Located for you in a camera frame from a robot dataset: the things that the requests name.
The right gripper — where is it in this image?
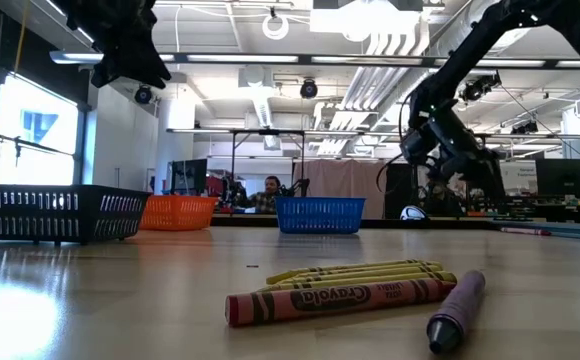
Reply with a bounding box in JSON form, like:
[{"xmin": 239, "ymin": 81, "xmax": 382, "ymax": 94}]
[{"xmin": 400, "ymin": 89, "xmax": 506, "ymax": 201}]

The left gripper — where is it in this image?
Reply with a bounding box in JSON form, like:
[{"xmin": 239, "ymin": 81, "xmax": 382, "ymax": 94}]
[{"xmin": 52, "ymin": 0, "xmax": 173, "ymax": 90}]

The white sign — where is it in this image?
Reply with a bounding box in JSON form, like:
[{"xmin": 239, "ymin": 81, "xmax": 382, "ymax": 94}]
[{"xmin": 499, "ymin": 160, "xmax": 539, "ymax": 195}]

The pink crayon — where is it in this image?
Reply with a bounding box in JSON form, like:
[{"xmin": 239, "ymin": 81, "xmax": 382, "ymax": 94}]
[{"xmin": 499, "ymin": 226, "xmax": 553, "ymax": 237}]

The black computer monitor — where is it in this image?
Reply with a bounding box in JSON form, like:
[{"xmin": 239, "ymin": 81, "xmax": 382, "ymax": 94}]
[
  {"xmin": 170, "ymin": 158, "xmax": 209, "ymax": 197},
  {"xmin": 535, "ymin": 158, "xmax": 580, "ymax": 199}
]

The long overhead light bar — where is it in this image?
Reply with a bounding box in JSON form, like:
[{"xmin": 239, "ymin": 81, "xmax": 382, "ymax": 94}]
[{"xmin": 49, "ymin": 49, "xmax": 580, "ymax": 70}]

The yellow crayon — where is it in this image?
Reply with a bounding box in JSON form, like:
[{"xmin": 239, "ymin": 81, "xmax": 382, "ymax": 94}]
[
  {"xmin": 258, "ymin": 272, "xmax": 459, "ymax": 293},
  {"xmin": 289, "ymin": 268, "xmax": 446, "ymax": 289},
  {"xmin": 265, "ymin": 259, "xmax": 439, "ymax": 285},
  {"xmin": 275, "ymin": 263, "xmax": 444, "ymax": 286}
]

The beige curtain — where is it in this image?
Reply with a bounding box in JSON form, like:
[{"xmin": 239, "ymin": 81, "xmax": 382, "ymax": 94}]
[{"xmin": 292, "ymin": 158, "xmax": 389, "ymax": 220}]

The bright window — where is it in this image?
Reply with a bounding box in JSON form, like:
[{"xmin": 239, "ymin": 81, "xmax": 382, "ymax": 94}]
[{"xmin": 0, "ymin": 72, "xmax": 80, "ymax": 187}]

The purple crayon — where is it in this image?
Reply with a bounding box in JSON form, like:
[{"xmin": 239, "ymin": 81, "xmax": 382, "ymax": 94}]
[{"xmin": 425, "ymin": 269, "xmax": 487, "ymax": 355}]

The orange plastic basket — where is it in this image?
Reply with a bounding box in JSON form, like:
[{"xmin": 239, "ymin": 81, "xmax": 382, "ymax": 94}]
[{"xmin": 139, "ymin": 194, "xmax": 219, "ymax": 232}]

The blue plastic basket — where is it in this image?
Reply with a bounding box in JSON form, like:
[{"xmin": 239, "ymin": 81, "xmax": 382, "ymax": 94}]
[{"xmin": 274, "ymin": 196, "xmax": 367, "ymax": 236}]

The black plastic basket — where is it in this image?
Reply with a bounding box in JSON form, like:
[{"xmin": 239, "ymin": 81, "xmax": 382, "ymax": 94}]
[{"xmin": 0, "ymin": 183, "xmax": 152, "ymax": 246}]

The person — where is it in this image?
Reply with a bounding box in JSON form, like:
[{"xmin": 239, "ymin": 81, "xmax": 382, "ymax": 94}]
[{"xmin": 247, "ymin": 174, "xmax": 285, "ymax": 215}]

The red crayon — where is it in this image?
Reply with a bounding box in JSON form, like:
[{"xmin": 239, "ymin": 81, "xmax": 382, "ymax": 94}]
[{"xmin": 224, "ymin": 277, "xmax": 458, "ymax": 329}]

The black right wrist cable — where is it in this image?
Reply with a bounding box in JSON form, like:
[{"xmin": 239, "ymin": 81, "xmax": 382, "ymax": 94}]
[{"xmin": 375, "ymin": 89, "xmax": 417, "ymax": 196}]

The yellow hanging strap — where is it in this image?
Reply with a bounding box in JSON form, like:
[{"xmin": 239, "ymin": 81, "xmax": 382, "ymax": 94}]
[{"xmin": 13, "ymin": 0, "xmax": 30, "ymax": 76}]

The black metal rig frame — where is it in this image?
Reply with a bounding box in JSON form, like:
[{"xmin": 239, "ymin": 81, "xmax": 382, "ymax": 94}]
[{"xmin": 229, "ymin": 128, "xmax": 306, "ymax": 197}]

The white cable coil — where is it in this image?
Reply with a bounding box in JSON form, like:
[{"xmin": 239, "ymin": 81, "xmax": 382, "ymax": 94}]
[{"xmin": 262, "ymin": 13, "xmax": 290, "ymax": 41}]

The black metal table frame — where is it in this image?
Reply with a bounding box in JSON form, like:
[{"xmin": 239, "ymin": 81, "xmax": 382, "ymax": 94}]
[{"xmin": 209, "ymin": 213, "xmax": 580, "ymax": 242}]

